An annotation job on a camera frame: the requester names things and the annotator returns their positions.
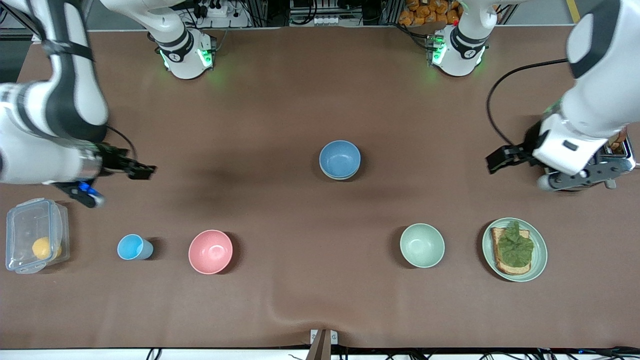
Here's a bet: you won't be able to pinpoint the blue bowl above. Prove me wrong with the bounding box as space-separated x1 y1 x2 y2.
319 139 362 179

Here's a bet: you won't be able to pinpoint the sage green bowl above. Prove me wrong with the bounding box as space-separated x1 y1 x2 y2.
320 167 361 182

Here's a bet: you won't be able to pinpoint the pink bowl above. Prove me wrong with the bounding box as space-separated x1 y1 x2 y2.
188 229 234 275

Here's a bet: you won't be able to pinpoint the pale mint bowl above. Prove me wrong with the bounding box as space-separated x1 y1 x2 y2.
399 222 446 269

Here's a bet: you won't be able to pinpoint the blue cup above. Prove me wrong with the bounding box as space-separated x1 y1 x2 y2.
117 233 154 261

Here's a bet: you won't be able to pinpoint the green lettuce leaf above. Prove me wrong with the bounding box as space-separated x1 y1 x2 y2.
497 220 535 268

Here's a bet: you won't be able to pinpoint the bread slice in toaster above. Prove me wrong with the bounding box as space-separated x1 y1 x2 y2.
606 127 629 152

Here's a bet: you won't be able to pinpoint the cream and chrome toaster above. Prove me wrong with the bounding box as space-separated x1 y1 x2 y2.
592 127 638 190

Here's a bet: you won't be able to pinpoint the pale green plate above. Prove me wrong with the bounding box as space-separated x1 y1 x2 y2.
482 217 549 283

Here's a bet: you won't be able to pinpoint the toast slice under lettuce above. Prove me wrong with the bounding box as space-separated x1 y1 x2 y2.
490 226 532 276

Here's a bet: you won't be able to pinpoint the clear plastic lidded container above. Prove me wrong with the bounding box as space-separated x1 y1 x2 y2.
5 197 71 275

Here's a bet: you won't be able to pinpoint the yellow lemon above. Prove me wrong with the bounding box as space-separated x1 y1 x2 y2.
31 236 63 261

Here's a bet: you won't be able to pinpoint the orange snack bags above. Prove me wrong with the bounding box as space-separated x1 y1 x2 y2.
398 0 461 27

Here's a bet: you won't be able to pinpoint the white power strip with plugs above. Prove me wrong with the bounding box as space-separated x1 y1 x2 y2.
196 0 242 19

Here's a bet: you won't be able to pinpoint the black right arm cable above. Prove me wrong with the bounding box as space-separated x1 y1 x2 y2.
105 125 139 162

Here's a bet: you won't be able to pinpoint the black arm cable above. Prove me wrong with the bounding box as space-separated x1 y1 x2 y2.
487 58 571 149
105 125 139 162

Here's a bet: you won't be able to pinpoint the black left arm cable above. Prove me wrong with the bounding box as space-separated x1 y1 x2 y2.
487 58 571 149

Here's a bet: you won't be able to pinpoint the metal table clamp bracket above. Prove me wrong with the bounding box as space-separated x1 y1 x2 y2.
310 328 339 360

